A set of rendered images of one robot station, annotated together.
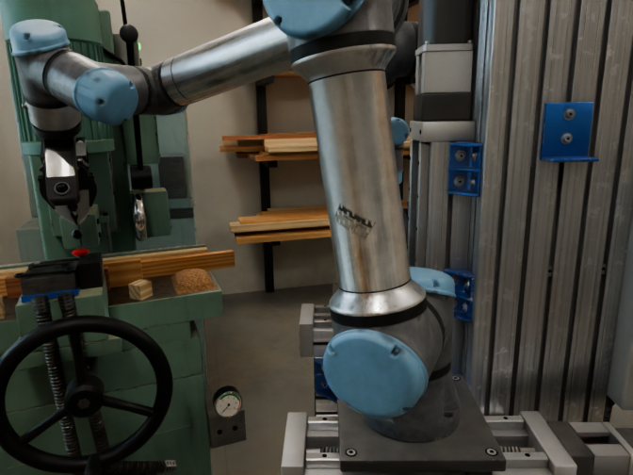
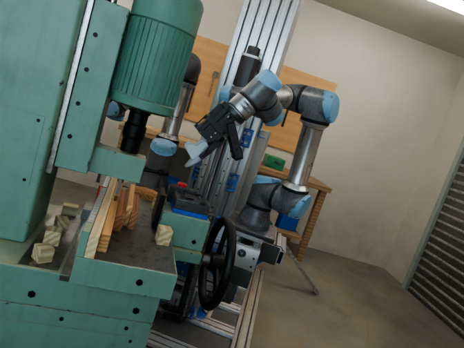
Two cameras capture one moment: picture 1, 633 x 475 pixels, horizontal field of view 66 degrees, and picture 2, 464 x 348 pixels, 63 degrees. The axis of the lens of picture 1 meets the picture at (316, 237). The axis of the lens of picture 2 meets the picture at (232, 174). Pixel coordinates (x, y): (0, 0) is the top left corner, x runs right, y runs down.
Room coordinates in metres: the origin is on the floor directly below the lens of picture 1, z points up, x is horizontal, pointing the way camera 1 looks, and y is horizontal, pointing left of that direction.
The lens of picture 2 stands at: (0.68, 1.52, 1.26)
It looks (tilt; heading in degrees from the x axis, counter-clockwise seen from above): 9 degrees down; 275
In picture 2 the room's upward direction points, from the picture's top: 18 degrees clockwise
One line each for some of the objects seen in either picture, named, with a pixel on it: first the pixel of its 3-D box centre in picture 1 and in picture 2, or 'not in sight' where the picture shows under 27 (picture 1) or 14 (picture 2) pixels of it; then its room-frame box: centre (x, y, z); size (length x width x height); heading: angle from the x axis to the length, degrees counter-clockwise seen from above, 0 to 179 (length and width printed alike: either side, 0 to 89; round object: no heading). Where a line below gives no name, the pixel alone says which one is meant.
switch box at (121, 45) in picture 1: (128, 67); not in sight; (1.41, 0.51, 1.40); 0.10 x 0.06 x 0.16; 21
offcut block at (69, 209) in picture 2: not in sight; (70, 209); (1.24, 0.42, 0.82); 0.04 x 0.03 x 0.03; 27
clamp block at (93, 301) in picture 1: (67, 310); (180, 223); (0.87, 0.48, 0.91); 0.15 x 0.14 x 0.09; 111
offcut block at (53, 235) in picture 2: not in sight; (53, 235); (1.15, 0.63, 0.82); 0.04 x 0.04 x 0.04; 22
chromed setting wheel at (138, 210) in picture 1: (139, 217); not in sight; (1.23, 0.45, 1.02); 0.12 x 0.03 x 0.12; 21
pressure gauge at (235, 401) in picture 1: (227, 403); not in sight; (0.96, 0.20, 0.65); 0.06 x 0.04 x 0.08; 111
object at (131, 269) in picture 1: (89, 277); (128, 203); (1.03, 0.50, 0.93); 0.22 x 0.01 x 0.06; 111
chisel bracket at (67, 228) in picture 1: (83, 228); (117, 165); (1.08, 0.53, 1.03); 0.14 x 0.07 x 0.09; 21
